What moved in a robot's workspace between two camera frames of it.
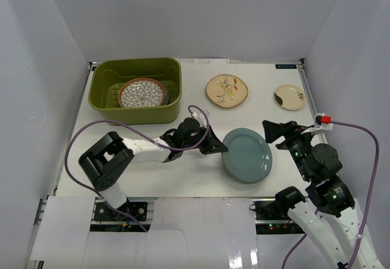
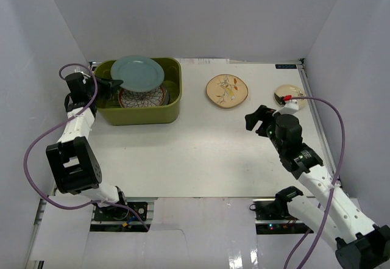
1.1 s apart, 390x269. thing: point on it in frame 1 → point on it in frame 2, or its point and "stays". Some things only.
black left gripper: [204, 141] → [102, 85]
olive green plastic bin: [106, 75] stays
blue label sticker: [286, 66] stays
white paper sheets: [205, 61] stays
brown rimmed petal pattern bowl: [141, 93] stays
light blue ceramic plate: [248, 159] → [138, 73]
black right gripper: [273, 130] → [263, 114]
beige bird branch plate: [226, 90] stays
